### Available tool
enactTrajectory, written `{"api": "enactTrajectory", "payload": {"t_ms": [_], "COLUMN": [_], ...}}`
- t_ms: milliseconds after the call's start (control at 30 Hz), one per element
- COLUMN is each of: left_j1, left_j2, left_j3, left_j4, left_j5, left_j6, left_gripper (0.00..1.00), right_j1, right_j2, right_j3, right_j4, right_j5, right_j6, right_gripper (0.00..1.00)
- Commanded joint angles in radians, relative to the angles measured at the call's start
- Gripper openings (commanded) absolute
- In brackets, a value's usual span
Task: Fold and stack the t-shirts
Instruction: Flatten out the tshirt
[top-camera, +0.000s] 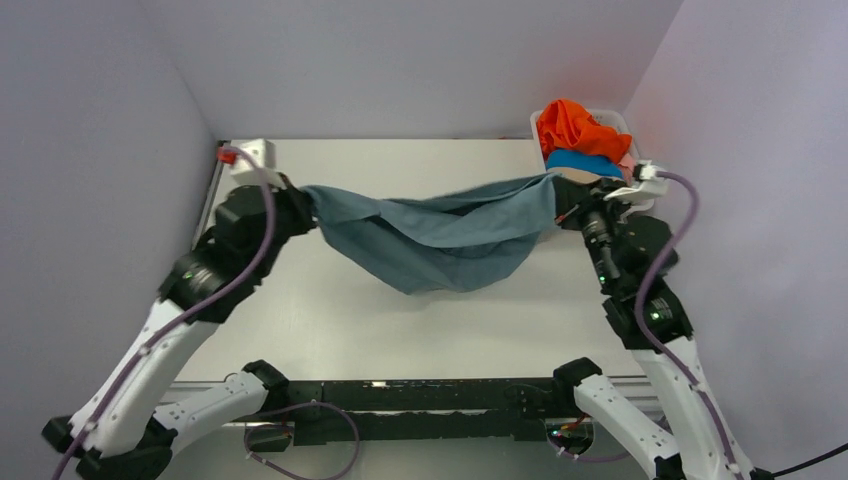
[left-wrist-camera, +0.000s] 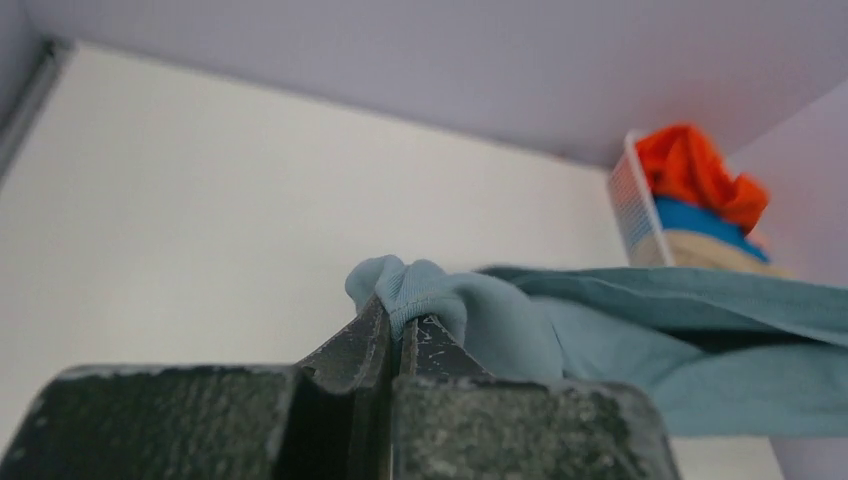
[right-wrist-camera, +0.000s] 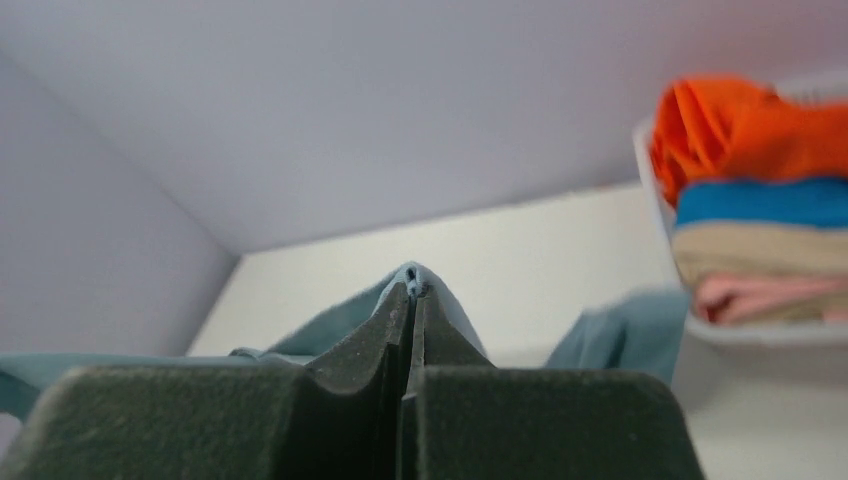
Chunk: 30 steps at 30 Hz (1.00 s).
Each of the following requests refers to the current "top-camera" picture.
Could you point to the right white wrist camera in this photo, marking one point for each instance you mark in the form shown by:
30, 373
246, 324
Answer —
648, 183

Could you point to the bright blue t-shirt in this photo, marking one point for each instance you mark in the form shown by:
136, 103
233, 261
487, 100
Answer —
598, 164

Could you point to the teal grey t-shirt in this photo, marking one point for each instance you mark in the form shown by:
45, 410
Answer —
460, 242

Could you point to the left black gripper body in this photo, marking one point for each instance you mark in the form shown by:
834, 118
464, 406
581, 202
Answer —
292, 218

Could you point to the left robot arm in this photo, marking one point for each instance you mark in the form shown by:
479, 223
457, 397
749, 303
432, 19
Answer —
125, 431

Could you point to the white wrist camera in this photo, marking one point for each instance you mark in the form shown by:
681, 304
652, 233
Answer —
648, 183
251, 162

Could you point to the beige folded t-shirt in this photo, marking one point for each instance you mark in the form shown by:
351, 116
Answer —
576, 175

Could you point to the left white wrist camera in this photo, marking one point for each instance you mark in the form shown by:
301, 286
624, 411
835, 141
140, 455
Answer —
251, 162

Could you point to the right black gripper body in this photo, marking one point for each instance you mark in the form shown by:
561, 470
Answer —
572, 216

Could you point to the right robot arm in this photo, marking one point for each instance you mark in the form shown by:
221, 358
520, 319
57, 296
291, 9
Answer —
630, 258

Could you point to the orange t-shirt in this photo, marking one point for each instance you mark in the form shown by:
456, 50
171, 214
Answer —
566, 124

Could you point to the pink folded t-shirt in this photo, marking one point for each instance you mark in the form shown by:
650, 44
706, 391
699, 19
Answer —
627, 165

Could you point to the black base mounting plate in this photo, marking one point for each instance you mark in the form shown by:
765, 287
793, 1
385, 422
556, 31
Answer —
521, 409

